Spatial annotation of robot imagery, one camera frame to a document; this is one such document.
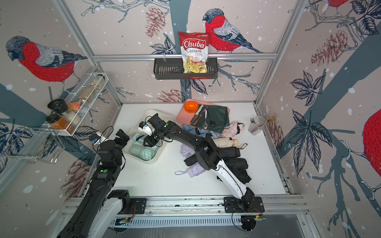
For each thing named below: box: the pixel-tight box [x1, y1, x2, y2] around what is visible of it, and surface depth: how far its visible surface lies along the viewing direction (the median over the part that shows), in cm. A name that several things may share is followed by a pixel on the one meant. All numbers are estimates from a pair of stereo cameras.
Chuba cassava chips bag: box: [178, 31, 210, 74], surface depth 85 cm
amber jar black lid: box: [45, 113, 70, 130], surface depth 62 cm
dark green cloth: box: [190, 104, 230, 134], surface depth 113 cm
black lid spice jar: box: [47, 98, 69, 114], surface depth 63 cm
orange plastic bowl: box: [184, 101, 199, 114], surface depth 116 cm
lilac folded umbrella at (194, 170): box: [174, 162, 207, 179], surface depth 85 cm
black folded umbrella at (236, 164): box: [222, 157, 249, 171], surface depth 85 cm
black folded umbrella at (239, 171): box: [224, 163, 253, 184], surface depth 83 cm
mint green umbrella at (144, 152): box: [128, 144, 159, 161], surface depth 89 cm
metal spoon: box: [202, 109, 208, 130], surface depth 109 cm
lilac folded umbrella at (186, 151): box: [180, 144, 196, 159], surface depth 91 cm
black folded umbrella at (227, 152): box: [218, 146, 241, 159], surface depth 91 cm
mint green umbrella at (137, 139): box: [132, 132, 145, 146], surface depth 87 cm
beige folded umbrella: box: [212, 137, 248, 150], surface depth 94 cm
